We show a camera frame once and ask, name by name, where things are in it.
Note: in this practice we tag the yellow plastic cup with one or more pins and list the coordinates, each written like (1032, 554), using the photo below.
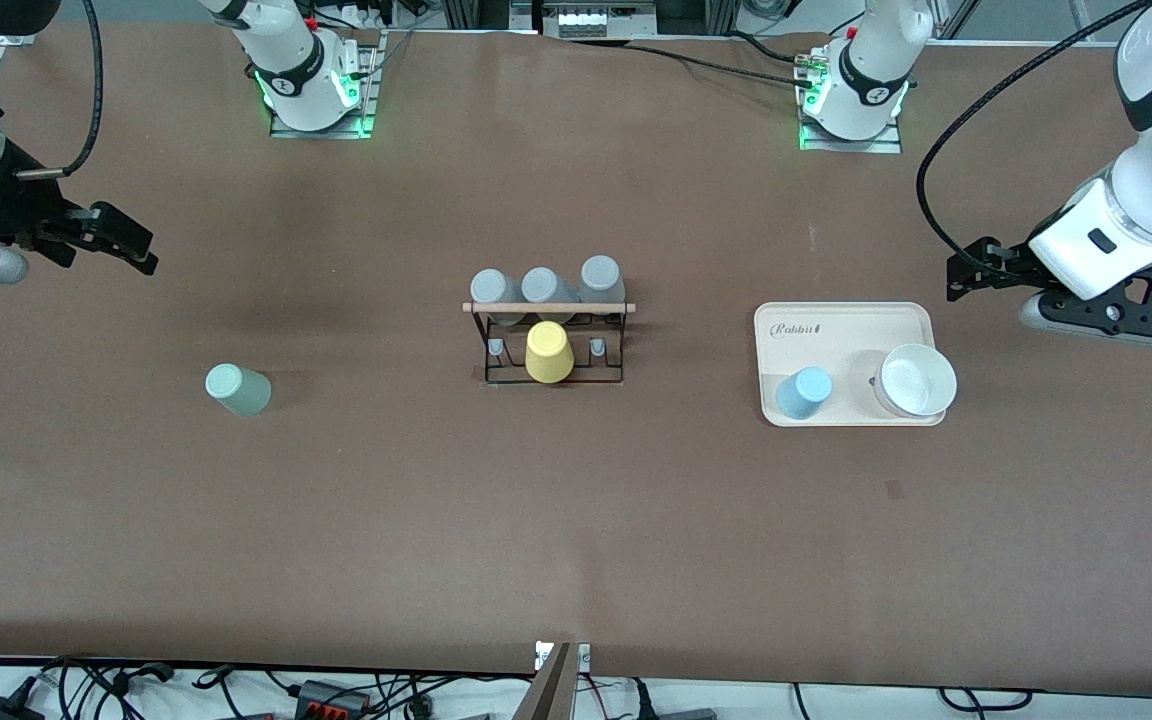
(548, 355)

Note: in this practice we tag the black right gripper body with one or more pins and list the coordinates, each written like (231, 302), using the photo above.
(14, 208)

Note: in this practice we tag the brown table cover mat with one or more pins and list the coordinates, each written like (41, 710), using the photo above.
(336, 500)

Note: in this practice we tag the grey power strip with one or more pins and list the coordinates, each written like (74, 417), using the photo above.
(591, 20)

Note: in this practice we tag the grey plastic cup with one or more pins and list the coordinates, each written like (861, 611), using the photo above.
(544, 288)
(494, 292)
(601, 278)

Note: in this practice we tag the grey orange-lever terminal block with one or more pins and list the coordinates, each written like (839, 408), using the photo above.
(331, 698)

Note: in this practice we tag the white bowl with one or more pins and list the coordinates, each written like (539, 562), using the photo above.
(921, 380)

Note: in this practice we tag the beige tray with Rabbit print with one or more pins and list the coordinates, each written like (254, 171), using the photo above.
(836, 350)

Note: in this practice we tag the wooden post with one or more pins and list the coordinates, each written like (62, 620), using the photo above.
(548, 695)

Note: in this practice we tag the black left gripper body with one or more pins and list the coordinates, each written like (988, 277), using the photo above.
(1012, 265)

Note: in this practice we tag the mint green plastic cup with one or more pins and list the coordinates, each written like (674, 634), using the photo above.
(241, 392)

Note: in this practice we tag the black power adapter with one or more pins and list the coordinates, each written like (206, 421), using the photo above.
(1, 710)

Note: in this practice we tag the light blue plastic cup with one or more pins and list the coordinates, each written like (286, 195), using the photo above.
(802, 394)

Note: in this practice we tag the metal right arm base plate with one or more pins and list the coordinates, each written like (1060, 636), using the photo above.
(368, 110)

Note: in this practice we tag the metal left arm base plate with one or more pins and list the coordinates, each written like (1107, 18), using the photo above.
(886, 146)

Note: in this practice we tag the white label bracket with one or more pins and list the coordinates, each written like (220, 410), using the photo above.
(581, 655)

